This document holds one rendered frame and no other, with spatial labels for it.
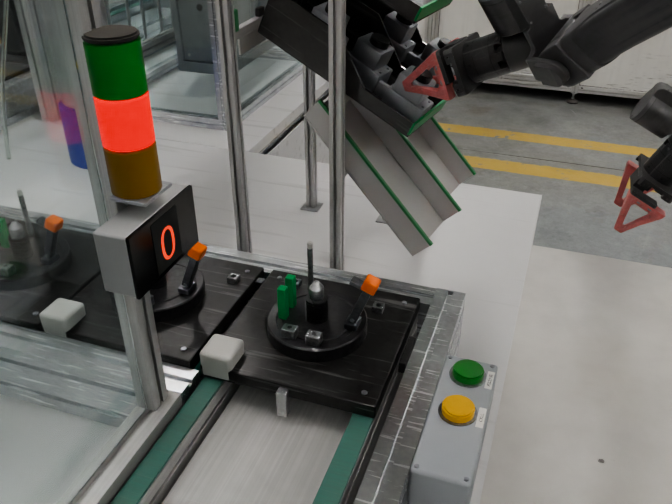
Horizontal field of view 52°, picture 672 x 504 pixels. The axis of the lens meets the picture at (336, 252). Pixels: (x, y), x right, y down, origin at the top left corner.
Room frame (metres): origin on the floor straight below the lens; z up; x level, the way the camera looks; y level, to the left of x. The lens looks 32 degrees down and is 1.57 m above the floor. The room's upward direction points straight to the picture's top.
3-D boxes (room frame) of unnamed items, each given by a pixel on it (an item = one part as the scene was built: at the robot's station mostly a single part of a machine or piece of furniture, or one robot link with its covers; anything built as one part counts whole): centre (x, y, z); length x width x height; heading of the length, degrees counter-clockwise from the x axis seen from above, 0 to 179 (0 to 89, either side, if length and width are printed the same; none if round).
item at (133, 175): (0.62, 0.20, 1.28); 0.05 x 0.05 x 0.05
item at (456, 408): (0.61, -0.15, 0.96); 0.04 x 0.04 x 0.02
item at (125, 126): (0.62, 0.20, 1.33); 0.05 x 0.05 x 0.05
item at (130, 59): (0.62, 0.20, 1.38); 0.05 x 0.05 x 0.05
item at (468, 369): (0.68, -0.17, 0.96); 0.04 x 0.04 x 0.02
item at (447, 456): (0.61, -0.15, 0.93); 0.21 x 0.07 x 0.06; 161
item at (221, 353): (0.70, 0.15, 0.97); 0.05 x 0.05 x 0.04; 71
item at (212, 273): (0.85, 0.27, 1.01); 0.24 x 0.24 x 0.13; 71
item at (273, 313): (0.76, 0.03, 0.98); 0.14 x 0.14 x 0.02
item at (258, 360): (0.76, 0.03, 0.96); 0.24 x 0.24 x 0.02; 71
